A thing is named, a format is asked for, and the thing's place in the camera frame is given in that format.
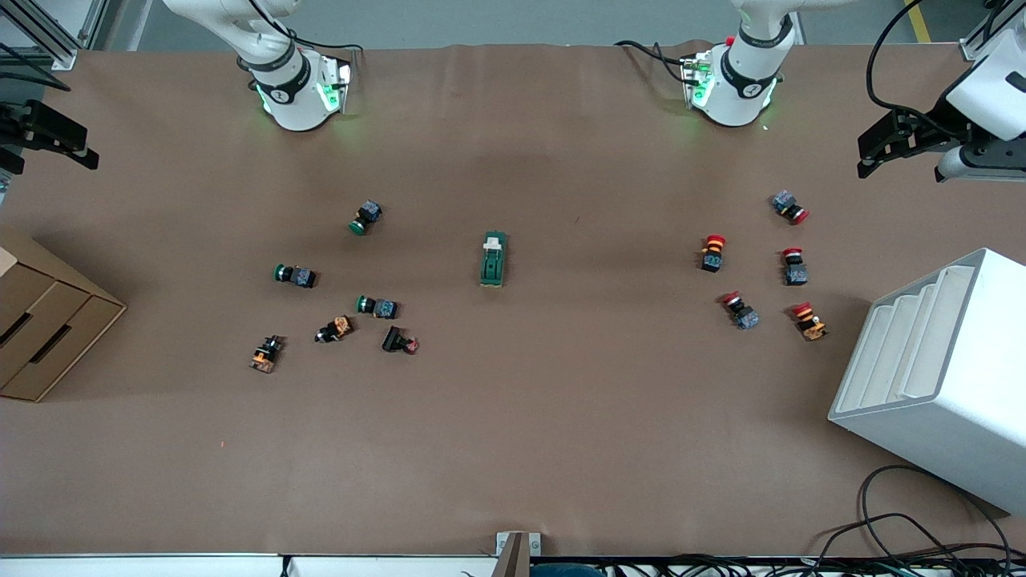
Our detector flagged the green load switch white lever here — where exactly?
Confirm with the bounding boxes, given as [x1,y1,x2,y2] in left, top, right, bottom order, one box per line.
[479,231,509,288]

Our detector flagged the cardboard drawer box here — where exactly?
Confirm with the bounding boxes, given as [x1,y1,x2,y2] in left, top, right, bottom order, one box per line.
[0,224,128,404]

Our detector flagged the red button orange block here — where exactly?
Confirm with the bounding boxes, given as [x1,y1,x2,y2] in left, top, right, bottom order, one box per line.
[790,301,829,343]
[699,233,728,274]

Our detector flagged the white stepped storage rack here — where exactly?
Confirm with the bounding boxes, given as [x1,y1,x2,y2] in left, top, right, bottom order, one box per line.
[827,247,1026,517]

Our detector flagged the brown paper table cover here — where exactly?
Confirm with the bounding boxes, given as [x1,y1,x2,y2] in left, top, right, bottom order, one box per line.
[0,40,1026,559]

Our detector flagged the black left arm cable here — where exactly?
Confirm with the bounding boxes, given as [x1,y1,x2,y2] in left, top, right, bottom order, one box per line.
[865,0,996,115]

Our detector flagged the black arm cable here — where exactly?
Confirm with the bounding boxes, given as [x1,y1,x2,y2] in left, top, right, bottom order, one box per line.
[0,40,71,92]
[865,0,996,115]

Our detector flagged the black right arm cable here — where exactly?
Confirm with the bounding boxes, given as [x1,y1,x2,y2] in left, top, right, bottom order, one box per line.
[0,40,71,92]

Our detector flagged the aluminium frame profile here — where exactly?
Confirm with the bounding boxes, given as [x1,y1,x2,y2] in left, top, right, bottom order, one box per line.
[959,0,1012,62]
[0,0,110,72]

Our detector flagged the green push button switch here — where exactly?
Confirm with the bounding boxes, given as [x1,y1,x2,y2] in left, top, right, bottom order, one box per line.
[349,200,383,236]
[273,263,318,290]
[355,294,400,321]

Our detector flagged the black orange selector switch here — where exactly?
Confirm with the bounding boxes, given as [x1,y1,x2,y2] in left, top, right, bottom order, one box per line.
[314,315,356,345]
[248,334,286,375]

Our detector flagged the black looped floor cable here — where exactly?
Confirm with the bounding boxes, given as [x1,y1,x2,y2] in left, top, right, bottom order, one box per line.
[816,463,1016,577]

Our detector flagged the black switch with red tip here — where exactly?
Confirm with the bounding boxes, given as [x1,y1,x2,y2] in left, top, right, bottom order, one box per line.
[381,325,421,356]

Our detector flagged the white table edge rail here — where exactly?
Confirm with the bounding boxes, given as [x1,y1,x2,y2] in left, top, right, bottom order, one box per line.
[0,552,499,577]

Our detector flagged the metal table edge bracket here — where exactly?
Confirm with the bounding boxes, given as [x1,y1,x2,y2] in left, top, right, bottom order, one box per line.
[495,531,543,577]

